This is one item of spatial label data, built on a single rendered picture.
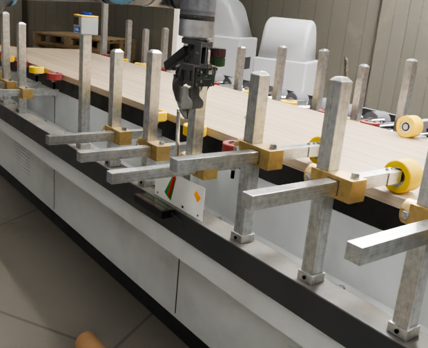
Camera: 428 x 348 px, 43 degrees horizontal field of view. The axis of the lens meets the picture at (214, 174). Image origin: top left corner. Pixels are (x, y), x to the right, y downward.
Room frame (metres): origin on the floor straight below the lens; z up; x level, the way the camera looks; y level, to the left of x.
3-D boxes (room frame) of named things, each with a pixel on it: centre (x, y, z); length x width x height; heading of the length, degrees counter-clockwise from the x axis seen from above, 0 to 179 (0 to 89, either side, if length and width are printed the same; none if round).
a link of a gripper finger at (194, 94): (1.44, 0.06, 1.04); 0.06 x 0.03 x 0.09; 39
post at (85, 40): (2.14, 0.54, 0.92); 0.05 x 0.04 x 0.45; 39
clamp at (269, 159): (1.33, -0.10, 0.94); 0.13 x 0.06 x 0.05; 39
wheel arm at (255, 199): (1.11, -0.26, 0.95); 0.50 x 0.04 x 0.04; 129
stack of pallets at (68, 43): (7.42, 1.88, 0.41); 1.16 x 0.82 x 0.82; 68
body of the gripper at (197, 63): (1.43, 0.07, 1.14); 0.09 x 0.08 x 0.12; 39
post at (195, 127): (1.54, 0.07, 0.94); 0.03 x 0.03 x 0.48; 39
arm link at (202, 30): (1.44, 0.08, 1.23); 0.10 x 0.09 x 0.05; 129
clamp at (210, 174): (1.53, 0.05, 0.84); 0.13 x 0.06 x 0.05; 39
